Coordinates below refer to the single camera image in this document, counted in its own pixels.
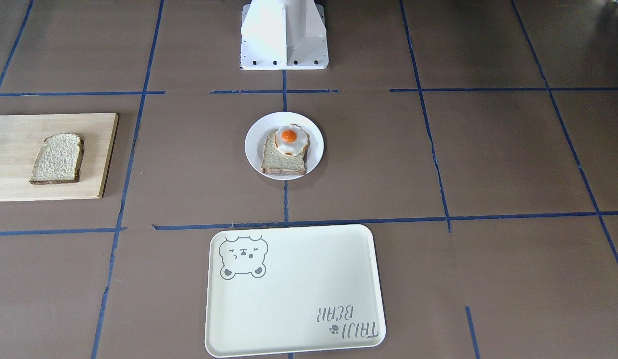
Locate white round plate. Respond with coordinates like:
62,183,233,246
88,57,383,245
244,112,325,181

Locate wooden cutting board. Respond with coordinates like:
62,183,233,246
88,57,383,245
0,112,118,202

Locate bread slice on plate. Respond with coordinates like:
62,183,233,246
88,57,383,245
260,131,310,176

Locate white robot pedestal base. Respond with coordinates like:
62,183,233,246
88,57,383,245
239,0,329,71

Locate cream bear tray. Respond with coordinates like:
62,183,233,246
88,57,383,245
204,224,386,358

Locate fried egg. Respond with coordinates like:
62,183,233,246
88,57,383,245
274,124,309,157

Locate bread slice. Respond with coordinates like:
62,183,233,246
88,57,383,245
260,131,310,176
29,133,84,185

